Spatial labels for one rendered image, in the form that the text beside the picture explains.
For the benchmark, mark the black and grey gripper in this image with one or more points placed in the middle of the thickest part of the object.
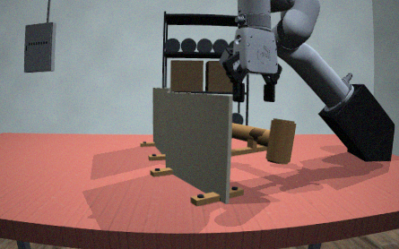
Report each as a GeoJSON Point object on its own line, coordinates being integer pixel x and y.
{"type": "Point", "coordinates": [253, 44]}

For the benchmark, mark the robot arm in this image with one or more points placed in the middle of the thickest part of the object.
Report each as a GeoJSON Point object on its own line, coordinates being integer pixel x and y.
{"type": "Point", "coordinates": [295, 28]}

